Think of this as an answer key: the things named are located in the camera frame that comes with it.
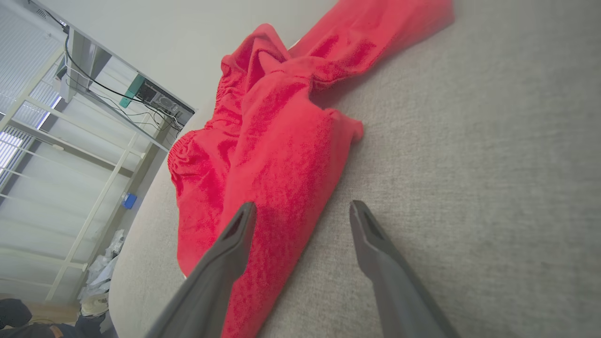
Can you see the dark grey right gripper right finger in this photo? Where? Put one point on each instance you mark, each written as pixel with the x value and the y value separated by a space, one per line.
pixel 399 300

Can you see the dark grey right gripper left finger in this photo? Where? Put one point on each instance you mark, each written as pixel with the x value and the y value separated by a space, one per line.
pixel 206 300

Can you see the red shorts white trim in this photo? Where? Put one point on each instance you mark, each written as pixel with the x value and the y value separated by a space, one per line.
pixel 272 155

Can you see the clear plastic bags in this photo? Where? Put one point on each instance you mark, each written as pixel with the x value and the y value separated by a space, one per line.
pixel 101 277

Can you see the small blue object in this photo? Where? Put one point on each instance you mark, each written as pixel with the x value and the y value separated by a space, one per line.
pixel 129 201

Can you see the dark electronics box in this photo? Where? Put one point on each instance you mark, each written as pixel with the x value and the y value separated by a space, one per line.
pixel 162 99

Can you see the white window blind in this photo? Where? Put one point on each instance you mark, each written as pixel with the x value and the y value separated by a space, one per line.
pixel 19 42

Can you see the white shelf frame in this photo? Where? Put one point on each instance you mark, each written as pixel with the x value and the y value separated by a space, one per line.
pixel 102 199

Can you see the teal desk bracket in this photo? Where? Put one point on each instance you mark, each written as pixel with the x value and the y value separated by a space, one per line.
pixel 131 91

